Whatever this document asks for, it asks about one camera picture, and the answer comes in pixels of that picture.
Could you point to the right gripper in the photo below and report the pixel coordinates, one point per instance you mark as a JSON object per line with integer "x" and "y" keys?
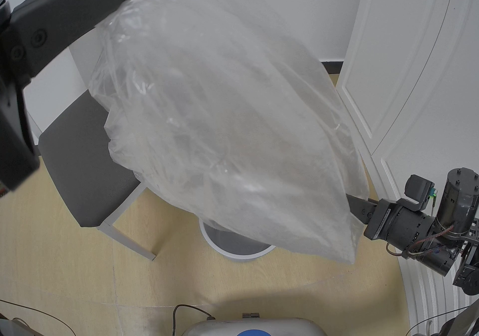
{"x": 408, "y": 228}

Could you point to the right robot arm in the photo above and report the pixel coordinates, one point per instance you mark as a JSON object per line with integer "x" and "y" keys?
{"x": 458, "y": 196}

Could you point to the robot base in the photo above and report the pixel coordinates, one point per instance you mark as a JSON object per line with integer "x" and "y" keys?
{"x": 254, "y": 327}

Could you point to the white trash bin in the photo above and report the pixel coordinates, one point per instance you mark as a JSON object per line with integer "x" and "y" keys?
{"x": 239, "y": 254}

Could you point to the clear plastic bag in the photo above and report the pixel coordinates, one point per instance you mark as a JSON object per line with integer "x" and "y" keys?
{"x": 224, "y": 102}

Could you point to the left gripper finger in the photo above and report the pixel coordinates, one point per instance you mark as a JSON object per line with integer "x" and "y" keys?
{"x": 67, "y": 9}

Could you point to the white wardrobe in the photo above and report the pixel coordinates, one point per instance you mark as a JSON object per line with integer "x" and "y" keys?
{"x": 411, "y": 65}

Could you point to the grey and white chair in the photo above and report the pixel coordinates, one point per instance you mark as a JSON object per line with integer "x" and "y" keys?
{"x": 75, "y": 162}

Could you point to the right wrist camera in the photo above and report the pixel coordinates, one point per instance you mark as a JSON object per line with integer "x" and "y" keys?
{"x": 417, "y": 187}

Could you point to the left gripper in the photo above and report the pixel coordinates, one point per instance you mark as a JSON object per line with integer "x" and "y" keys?
{"x": 15, "y": 140}

